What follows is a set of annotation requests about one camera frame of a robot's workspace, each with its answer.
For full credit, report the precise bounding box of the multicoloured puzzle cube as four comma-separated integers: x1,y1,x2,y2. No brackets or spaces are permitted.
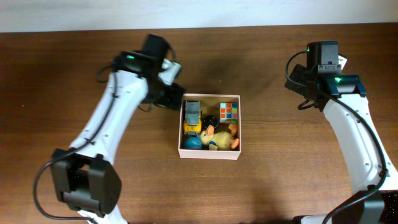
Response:
220,103,238,123

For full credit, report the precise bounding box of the yellow grey toy dump truck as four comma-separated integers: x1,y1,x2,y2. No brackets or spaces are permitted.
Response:
183,101,202,136

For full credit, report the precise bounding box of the yellow plush bunny toy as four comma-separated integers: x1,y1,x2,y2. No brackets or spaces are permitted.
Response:
199,123,240,151

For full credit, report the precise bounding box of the blue robot ball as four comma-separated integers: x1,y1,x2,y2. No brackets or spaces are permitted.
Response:
183,137,202,150

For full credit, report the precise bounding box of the pink open cardboard box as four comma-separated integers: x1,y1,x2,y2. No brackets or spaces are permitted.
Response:
178,93,242,160

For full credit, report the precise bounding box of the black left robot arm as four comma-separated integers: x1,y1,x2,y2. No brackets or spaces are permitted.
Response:
50,34,185,223

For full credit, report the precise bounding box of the black round toy wheel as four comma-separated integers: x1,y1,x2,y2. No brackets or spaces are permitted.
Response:
203,115,219,129

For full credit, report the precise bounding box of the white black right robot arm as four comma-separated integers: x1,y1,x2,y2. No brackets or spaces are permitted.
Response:
285,41,397,224

